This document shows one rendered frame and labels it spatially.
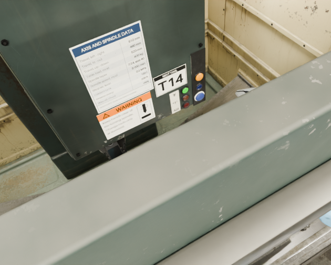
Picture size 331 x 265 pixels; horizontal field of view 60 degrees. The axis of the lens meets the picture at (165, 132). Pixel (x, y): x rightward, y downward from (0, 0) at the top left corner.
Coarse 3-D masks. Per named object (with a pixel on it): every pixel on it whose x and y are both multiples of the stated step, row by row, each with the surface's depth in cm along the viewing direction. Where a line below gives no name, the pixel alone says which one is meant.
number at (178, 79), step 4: (180, 72) 77; (172, 76) 77; (176, 76) 78; (180, 76) 78; (168, 80) 77; (172, 80) 78; (176, 80) 79; (180, 80) 79; (184, 80) 80; (168, 84) 78; (172, 84) 79; (176, 84) 80; (180, 84) 80; (168, 88) 79
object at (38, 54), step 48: (0, 0) 46; (48, 0) 50; (96, 0) 54; (144, 0) 58; (192, 0) 64; (0, 48) 51; (48, 48) 56; (192, 48) 74; (48, 96) 63; (192, 96) 87; (96, 144) 81
